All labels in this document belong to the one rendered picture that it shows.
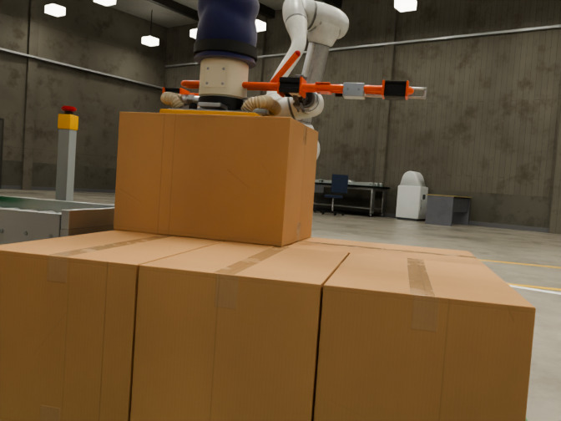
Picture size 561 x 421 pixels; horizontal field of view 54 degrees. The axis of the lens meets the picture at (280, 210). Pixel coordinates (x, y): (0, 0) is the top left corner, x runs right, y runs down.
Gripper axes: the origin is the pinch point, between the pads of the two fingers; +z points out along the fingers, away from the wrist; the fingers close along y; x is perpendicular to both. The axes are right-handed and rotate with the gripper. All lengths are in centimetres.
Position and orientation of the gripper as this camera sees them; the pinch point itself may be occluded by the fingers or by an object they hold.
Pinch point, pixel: (295, 87)
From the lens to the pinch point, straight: 193.3
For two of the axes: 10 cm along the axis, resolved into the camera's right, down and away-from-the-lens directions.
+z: -2.2, 0.3, -9.8
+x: -9.7, -0.8, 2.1
